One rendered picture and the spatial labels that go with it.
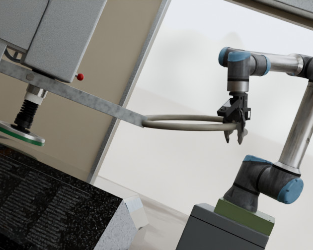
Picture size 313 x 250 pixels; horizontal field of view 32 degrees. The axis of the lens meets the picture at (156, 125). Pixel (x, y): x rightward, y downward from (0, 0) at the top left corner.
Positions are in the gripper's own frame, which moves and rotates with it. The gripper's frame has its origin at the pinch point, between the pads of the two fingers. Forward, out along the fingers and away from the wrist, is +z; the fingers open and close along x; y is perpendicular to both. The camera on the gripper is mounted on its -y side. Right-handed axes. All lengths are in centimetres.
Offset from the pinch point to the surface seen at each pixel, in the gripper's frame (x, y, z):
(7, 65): 56, -70, -29
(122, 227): 1, -62, 24
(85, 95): 41, -44, -17
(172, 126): 13.9, -22.6, -6.2
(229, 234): 22, 32, 51
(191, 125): 7.4, -18.4, -6.9
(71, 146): 430, 265, 73
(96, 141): 401, 283, 65
